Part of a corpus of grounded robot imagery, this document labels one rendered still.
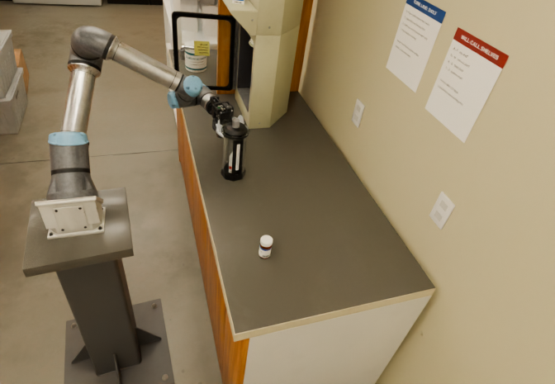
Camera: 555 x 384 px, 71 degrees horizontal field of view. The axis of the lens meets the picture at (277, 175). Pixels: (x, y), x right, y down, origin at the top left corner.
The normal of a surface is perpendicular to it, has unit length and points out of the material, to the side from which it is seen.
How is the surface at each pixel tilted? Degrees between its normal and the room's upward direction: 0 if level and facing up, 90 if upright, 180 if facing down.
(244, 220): 0
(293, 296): 0
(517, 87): 90
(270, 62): 90
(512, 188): 90
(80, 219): 90
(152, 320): 0
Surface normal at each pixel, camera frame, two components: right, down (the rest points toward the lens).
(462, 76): -0.95, 0.10
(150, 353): 0.11, -0.77
